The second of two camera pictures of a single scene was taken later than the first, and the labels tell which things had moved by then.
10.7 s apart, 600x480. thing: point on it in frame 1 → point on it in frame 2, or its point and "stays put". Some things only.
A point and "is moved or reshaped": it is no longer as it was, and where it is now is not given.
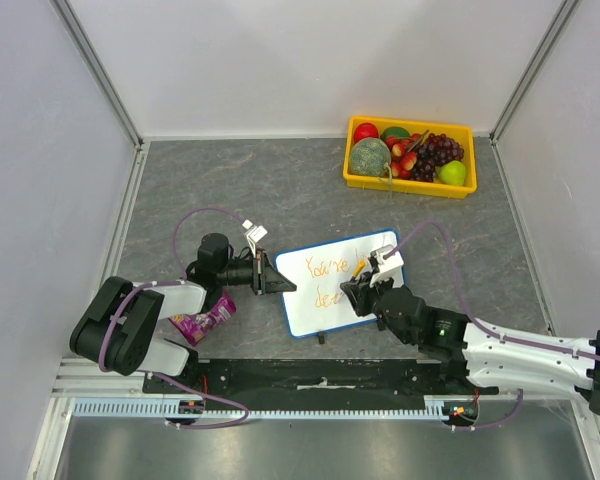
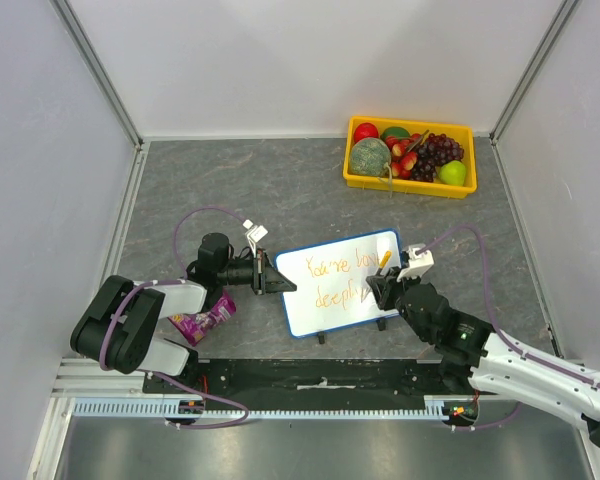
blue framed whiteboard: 316,270 stays put
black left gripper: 266,279 stays put
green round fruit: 395,131 stays put
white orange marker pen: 361,265 is moved or reshaped
